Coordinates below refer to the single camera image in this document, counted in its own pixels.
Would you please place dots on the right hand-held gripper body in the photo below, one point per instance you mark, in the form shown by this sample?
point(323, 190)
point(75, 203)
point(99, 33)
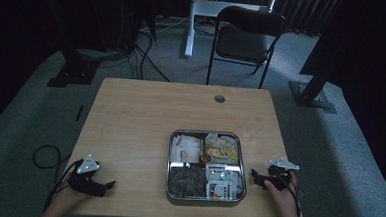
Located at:
point(279, 176)

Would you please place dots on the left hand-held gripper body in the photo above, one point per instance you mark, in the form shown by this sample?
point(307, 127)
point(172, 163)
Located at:
point(85, 183)

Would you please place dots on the clear plastic cup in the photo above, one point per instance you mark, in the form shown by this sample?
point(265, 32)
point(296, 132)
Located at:
point(247, 136)

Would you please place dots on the pile of tea bags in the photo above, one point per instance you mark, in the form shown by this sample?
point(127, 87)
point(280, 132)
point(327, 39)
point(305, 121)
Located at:
point(220, 148)

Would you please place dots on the clear box lid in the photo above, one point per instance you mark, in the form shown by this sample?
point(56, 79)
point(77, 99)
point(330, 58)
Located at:
point(204, 164)

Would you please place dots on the square metal compartment box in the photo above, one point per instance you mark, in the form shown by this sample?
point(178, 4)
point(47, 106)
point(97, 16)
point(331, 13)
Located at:
point(168, 167)

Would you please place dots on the person's right hand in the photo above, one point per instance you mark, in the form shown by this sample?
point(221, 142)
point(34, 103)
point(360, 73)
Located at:
point(284, 196)

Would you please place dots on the person's left hand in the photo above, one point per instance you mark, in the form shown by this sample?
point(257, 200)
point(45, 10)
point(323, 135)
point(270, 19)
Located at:
point(67, 197)

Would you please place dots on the stack of white colourful sachets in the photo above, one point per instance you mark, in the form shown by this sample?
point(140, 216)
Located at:
point(223, 182)

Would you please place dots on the small black floor strip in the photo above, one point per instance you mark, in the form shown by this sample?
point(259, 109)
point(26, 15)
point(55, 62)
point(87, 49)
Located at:
point(79, 113)

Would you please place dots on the pile of dark green packets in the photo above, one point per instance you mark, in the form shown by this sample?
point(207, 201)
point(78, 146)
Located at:
point(185, 183)

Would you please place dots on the stack of white sugar packets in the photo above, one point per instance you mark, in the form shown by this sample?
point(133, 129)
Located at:
point(185, 148)

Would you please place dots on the black metal stand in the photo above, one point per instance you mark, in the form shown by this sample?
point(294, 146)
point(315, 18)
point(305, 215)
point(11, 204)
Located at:
point(310, 94)
point(74, 72)

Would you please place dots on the black folding chair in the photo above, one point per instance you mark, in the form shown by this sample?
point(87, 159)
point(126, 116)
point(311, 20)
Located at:
point(241, 44)

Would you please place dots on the dark curtain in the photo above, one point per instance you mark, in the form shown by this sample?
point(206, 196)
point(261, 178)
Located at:
point(306, 11)

